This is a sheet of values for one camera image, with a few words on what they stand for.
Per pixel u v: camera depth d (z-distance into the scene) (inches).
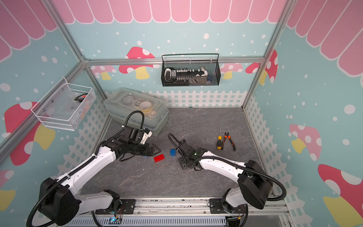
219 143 38.4
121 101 40.3
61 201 15.5
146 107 37.1
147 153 27.5
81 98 30.6
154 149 28.4
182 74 34.8
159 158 35.5
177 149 25.0
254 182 16.7
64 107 30.4
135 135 26.3
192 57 36.2
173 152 36.9
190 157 23.8
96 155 20.0
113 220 28.2
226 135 40.4
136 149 26.7
